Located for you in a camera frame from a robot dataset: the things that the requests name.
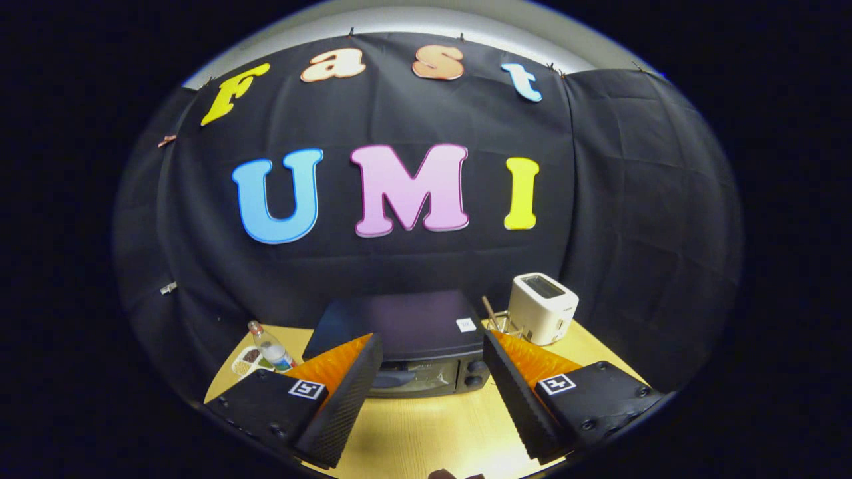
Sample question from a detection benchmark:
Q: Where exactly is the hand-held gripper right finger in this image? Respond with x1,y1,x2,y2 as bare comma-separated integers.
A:
483,329,666,465

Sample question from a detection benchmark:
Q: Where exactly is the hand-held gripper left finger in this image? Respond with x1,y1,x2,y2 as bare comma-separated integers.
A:
203,333,385,470

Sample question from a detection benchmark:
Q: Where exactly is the black toaster oven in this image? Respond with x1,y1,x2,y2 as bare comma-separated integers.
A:
303,289,493,399

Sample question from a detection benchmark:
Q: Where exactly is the white bread toaster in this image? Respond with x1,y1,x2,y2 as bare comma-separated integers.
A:
507,273,580,347

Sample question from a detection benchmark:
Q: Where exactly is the clear plastic water bottle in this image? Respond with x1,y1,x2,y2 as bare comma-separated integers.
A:
248,320,297,372

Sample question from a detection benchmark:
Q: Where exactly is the white divided snack tray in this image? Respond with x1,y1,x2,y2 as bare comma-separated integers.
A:
231,346,275,379

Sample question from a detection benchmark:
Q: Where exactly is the wire utensil holder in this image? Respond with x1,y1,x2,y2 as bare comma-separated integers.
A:
481,296,524,337

